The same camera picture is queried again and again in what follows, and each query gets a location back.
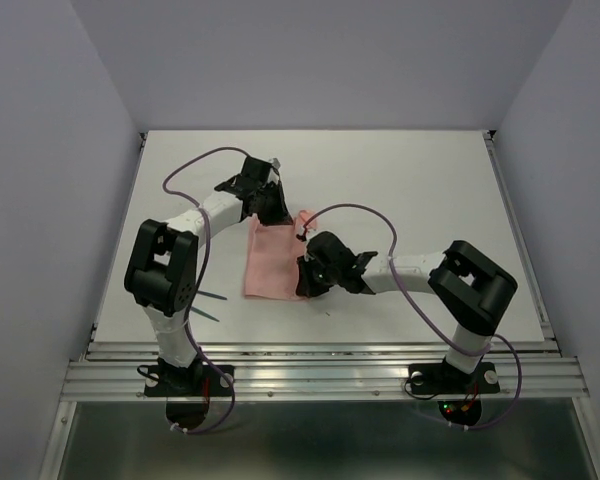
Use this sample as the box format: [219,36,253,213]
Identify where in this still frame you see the pink satin napkin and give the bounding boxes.
[243,210,314,301]

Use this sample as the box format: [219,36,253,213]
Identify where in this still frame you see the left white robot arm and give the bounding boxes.
[124,155,292,394]

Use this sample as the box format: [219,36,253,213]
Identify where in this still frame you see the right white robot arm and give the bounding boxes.
[296,232,518,390]

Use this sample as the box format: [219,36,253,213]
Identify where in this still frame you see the teal plastic utensil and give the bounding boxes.
[194,290,228,301]

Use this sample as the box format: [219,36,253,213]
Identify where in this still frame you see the teal plastic spoon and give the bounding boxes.
[190,306,220,323]

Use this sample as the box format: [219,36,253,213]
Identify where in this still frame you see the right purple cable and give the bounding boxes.
[295,203,524,431]

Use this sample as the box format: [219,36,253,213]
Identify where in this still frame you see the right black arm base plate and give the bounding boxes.
[405,361,500,397]

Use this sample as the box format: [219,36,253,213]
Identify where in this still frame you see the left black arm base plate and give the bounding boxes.
[136,362,231,398]

